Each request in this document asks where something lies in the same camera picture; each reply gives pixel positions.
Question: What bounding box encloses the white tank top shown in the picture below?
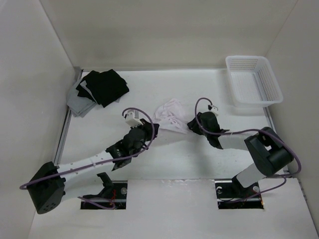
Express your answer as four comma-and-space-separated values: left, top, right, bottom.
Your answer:
153, 98, 188, 134

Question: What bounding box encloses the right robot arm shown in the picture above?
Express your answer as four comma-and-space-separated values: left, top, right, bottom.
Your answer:
187, 112, 294, 197

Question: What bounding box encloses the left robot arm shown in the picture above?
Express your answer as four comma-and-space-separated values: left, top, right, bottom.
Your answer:
26, 119, 160, 215

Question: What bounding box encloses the black folded tank top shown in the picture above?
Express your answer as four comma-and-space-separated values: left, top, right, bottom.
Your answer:
76, 69, 130, 108

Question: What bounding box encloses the grey folded tank top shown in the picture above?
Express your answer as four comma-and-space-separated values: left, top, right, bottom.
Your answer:
66, 79, 96, 118

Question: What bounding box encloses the white plastic mesh basket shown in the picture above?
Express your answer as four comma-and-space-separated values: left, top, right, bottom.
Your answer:
225, 55, 284, 108

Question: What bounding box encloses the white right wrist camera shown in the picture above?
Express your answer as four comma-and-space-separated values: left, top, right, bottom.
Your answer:
207, 105, 219, 116

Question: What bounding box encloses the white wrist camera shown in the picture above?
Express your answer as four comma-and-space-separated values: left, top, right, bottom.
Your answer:
207, 105, 219, 116
125, 110, 143, 127

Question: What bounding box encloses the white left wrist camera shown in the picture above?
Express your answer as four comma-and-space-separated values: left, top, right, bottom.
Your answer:
125, 110, 143, 127

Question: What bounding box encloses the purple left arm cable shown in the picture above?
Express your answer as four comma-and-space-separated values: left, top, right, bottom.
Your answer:
19, 107, 157, 191

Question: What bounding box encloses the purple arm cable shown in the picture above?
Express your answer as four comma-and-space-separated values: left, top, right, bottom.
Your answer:
19, 107, 157, 191
194, 97, 302, 202

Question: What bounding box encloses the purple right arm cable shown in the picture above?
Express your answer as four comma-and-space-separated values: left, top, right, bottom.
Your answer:
194, 97, 302, 202

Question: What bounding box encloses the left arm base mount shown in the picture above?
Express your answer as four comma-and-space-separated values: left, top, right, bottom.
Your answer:
80, 172, 128, 210

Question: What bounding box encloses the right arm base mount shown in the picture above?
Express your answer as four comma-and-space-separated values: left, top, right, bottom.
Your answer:
214, 179, 264, 210

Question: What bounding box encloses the left metal table rail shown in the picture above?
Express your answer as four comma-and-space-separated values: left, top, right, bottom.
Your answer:
52, 66, 83, 164

